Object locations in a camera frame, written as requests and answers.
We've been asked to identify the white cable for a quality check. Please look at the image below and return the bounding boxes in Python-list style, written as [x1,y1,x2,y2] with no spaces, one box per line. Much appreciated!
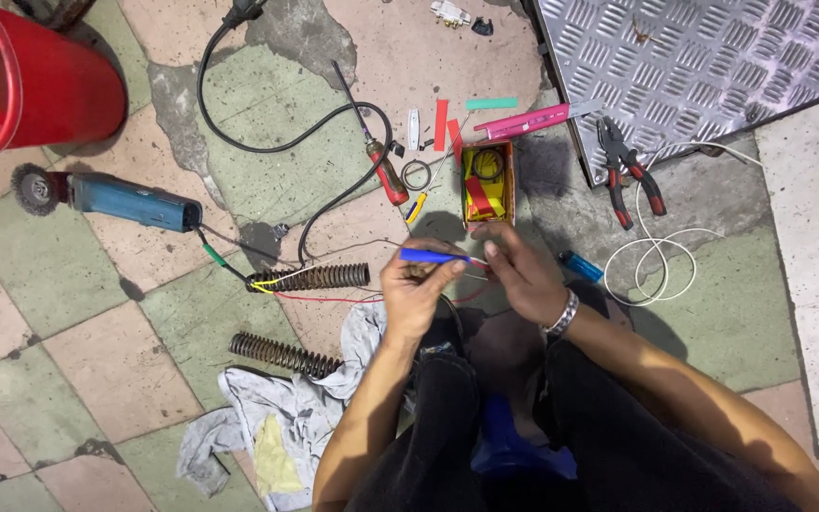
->
[603,141,764,307]

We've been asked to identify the blue lighter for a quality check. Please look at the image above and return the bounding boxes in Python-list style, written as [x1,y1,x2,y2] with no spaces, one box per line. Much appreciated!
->
[558,250,604,283]

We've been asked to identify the black power cable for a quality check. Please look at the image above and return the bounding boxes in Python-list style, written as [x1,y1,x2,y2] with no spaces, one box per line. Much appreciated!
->
[196,0,395,268]

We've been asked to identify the person's right hand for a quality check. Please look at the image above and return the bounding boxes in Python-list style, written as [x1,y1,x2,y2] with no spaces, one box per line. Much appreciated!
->
[471,222,573,329]

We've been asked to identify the pink utility knife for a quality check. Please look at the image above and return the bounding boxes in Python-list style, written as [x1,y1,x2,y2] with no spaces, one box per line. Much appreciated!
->
[473,98,604,140]

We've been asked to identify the blue heat shrink tube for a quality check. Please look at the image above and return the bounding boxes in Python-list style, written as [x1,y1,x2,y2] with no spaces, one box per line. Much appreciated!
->
[400,248,472,265]

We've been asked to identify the person's left hand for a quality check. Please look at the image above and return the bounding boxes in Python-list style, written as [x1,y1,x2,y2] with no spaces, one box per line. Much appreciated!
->
[380,238,469,344]

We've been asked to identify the red handled pliers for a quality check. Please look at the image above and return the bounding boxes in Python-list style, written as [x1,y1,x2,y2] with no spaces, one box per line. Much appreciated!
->
[596,116,668,231]

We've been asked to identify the metal tread plate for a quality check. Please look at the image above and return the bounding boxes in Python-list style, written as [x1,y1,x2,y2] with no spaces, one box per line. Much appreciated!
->
[529,0,819,189]

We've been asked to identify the red handled screwdriver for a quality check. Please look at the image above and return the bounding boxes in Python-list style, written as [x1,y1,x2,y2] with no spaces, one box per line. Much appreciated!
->
[331,60,410,207]

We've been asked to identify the white electrical plug piece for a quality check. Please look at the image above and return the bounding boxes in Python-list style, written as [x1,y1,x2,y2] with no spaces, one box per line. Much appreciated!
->
[430,0,472,29]

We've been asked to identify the yellow handled thin screwdriver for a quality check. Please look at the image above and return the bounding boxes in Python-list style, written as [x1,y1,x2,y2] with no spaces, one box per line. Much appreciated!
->
[404,112,472,225]

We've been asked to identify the rusty coil spring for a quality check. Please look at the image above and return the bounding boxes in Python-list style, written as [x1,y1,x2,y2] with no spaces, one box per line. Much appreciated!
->
[245,262,371,294]
[229,331,344,380]

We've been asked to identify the small orange cardboard box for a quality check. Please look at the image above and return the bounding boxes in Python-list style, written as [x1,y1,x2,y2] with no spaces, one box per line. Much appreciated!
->
[460,140,516,232]

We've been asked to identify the red plastic bucket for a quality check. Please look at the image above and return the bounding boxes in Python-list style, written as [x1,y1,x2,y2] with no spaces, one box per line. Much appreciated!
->
[0,0,128,160]

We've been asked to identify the blue angle grinder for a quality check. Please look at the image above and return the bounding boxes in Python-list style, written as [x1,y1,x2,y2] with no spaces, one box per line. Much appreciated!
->
[11,164,203,233]

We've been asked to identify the person's black trousers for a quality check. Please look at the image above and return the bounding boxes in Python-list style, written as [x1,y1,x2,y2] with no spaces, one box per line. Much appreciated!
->
[344,340,801,512]

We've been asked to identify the grey rag cloth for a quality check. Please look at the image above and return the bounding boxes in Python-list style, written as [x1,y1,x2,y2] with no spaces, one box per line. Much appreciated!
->
[176,297,418,512]

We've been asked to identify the black rubber ring in box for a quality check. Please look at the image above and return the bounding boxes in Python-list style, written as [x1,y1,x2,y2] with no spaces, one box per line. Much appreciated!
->
[471,148,505,182]

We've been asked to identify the silver wrist bracelet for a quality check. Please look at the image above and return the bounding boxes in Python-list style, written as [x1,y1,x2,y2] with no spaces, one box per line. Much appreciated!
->
[542,289,580,337]

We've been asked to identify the red wire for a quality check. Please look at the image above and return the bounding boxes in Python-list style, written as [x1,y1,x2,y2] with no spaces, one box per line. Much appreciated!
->
[274,259,492,305]

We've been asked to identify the blue plastic stool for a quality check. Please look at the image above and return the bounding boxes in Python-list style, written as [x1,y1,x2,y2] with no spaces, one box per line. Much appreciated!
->
[471,394,578,479]

